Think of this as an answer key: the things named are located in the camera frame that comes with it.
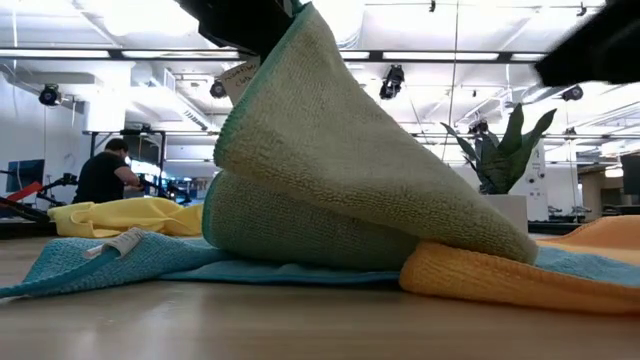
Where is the white plant pot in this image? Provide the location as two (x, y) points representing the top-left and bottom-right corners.
(480, 193), (530, 235)

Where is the red bar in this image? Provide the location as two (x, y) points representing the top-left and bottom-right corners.
(0, 180), (45, 205)

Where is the yellow microfiber towel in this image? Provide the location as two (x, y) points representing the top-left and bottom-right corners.
(47, 195), (206, 239)

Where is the blue microfiber towel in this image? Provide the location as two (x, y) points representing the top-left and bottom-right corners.
(0, 228), (640, 301)

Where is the black computer monitor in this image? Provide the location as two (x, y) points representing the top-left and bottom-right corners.
(5, 158), (46, 194)
(619, 153), (640, 197)

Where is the white machine cabinet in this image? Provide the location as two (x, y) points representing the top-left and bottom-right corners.
(519, 139), (550, 223)

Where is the orange microfiber towel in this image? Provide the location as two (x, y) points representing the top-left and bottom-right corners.
(398, 214), (640, 316)

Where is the person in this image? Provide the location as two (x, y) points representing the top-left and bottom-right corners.
(71, 137), (142, 205)

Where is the green microfiber towel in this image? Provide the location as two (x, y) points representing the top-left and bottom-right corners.
(201, 1), (540, 267)

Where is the green snake plant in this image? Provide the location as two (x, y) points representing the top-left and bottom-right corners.
(439, 103), (558, 197)

